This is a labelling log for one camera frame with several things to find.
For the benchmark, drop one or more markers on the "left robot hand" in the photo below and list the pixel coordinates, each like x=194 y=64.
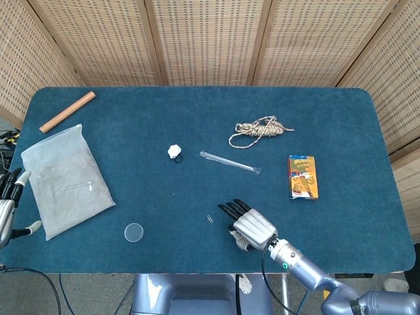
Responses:
x=6 y=213

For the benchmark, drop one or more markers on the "orange blue cardboard box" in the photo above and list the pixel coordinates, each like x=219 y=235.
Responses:
x=303 y=177

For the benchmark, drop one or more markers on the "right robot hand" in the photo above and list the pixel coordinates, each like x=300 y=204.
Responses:
x=254 y=228

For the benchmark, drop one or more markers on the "grey zip bag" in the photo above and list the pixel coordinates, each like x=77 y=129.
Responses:
x=65 y=183

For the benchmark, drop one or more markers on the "clear round plastic lid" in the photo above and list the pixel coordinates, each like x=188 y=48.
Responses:
x=133 y=232

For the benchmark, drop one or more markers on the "white crumpled ball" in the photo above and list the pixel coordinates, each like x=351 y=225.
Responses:
x=174 y=151

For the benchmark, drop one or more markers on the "blue table cloth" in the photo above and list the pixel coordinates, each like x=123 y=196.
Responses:
x=180 y=197

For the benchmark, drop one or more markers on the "wrapped clear straw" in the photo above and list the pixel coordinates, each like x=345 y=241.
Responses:
x=229 y=161

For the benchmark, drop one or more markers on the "white shoe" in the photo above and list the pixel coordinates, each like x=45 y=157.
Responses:
x=397 y=285

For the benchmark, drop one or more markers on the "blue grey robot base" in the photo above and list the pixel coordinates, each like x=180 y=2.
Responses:
x=197 y=295

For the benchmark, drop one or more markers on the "small paper clip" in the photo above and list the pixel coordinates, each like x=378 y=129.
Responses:
x=209 y=218

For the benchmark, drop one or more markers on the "wooden rod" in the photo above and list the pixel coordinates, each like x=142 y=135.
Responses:
x=67 y=112

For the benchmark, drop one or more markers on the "woven folding screen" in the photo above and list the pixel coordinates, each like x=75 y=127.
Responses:
x=210 y=39

